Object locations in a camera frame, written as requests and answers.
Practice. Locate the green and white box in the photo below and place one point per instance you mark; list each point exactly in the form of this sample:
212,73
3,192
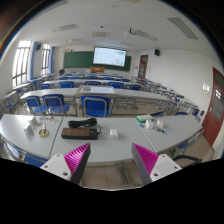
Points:
144,118

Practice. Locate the yellow tape roll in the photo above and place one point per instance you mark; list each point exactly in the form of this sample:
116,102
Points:
43,133

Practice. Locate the small white carton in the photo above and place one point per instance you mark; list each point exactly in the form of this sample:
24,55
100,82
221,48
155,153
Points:
160,123
149,124

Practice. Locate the dark brown power strip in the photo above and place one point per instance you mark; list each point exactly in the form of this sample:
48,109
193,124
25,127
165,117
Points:
78,133

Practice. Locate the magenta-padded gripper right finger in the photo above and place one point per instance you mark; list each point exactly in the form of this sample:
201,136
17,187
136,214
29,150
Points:
163,165

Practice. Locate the tall window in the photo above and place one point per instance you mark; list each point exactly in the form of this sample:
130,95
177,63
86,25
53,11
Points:
21,63
45,59

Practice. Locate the projection screen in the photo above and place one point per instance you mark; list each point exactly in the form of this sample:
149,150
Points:
110,56

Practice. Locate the ceiling projector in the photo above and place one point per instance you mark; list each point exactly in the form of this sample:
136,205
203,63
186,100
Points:
129,32

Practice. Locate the brown door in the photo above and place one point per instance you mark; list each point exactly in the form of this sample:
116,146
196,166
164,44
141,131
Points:
143,66

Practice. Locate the black wall speaker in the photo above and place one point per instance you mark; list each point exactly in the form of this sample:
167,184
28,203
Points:
157,52
38,46

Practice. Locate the orange lectern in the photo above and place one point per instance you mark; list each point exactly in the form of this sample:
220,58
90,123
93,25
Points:
97,69

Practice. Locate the group of ceiling lights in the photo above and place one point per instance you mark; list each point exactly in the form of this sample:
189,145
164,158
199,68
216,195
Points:
65,27

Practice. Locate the green blackboard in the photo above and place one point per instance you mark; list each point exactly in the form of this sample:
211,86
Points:
76,60

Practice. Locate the blue card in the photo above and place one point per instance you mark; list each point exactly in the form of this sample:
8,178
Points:
142,125

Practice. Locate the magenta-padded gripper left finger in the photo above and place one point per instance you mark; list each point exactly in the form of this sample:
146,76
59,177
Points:
58,165

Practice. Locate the red-brown door with window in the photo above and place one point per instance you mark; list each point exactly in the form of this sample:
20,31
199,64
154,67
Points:
215,106

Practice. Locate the group of blue chairs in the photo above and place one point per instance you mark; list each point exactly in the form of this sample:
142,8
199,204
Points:
96,106

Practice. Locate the group of grey classroom desks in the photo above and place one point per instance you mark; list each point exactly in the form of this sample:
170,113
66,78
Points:
50,93

